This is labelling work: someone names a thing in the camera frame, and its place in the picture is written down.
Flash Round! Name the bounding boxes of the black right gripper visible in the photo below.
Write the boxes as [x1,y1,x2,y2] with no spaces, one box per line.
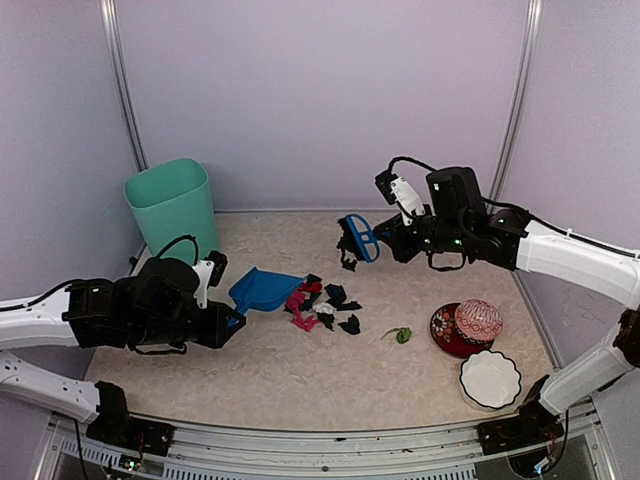
[374,203,469,263]

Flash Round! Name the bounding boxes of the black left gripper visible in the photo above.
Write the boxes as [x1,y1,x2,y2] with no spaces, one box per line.
[130,300,244,349]

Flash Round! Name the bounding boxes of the blue hand brush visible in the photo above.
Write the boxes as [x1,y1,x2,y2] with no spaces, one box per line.
[336,214,380,272]

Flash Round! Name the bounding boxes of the blue dustpan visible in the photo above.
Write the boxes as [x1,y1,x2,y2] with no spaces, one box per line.
[228,267,305,315]

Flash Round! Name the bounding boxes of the teal plastic waste bin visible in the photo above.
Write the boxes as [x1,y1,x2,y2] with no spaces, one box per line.
[124,158,220,264]

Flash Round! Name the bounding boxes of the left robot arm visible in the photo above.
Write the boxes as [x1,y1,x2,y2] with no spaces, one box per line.
[1,254,246,445]

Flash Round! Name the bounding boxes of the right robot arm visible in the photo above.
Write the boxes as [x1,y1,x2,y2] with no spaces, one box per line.
[374,167,639,444]

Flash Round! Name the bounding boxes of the green paper scrap right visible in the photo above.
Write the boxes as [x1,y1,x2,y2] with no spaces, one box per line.
[381,327,413,344]

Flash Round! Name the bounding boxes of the red floral bowl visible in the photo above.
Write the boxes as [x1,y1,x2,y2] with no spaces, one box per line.
[429,303,494,360]

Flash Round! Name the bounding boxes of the pink patterned bowl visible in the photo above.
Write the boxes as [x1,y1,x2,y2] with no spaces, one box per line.
[454,299,503,344]

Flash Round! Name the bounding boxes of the white scalloped bowl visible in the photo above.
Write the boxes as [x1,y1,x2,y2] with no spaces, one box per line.
[458,350,522,412]

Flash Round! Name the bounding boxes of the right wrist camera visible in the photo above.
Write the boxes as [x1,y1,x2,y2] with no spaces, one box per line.
[375,170,426,226]

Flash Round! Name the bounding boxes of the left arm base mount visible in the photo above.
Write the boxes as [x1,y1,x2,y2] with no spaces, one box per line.
[86,381,175,457]

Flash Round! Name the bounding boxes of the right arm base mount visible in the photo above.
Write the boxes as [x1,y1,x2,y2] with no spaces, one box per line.
[477,375,565,455]

